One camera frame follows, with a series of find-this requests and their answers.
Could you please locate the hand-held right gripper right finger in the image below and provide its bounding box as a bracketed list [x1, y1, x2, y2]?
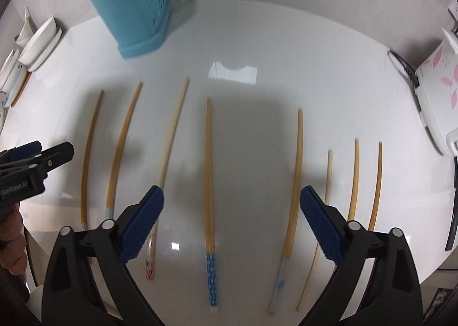
[300, 185, 423, 326]

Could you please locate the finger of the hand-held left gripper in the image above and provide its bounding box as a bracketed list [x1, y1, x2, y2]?
[0, 142, 74, 173]
[0, 140, 42, 162]

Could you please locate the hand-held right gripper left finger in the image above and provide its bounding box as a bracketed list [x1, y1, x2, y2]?
[42, 185, 165, 326]

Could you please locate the blue dotted chopstick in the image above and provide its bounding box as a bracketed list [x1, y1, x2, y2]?
[202, 97, 220, 309]

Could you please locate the wooden chopsticks group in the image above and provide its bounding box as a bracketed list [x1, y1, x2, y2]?
[80, 77, 383, 315]

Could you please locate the blue plastic utensil holder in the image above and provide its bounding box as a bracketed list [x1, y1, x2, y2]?
[88, 0, 173, 59]

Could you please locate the person's left hand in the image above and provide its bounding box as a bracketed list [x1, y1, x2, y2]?
[0, 203, 29, 276]

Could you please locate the round wooden coaster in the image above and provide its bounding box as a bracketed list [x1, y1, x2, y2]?
[10, 70, 33, 108]

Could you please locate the blue patterned bowl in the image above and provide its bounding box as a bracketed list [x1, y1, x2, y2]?
[0, 61, 28, 99]

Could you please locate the patterned ceramic bowl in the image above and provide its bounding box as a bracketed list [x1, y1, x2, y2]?
[0, 49, 21, 88]

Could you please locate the white ribbed dish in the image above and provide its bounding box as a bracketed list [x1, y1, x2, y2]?
[28, 27, 64, 72]

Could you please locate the white ceramic bowl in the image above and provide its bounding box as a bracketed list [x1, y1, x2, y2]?
[19, 17, 58, 65]

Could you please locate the white floral appliance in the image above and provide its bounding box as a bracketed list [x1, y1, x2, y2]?
[415, 27, 458, 155]

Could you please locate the black power cable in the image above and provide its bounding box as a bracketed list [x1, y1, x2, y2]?
[389, 50, 444, 155]

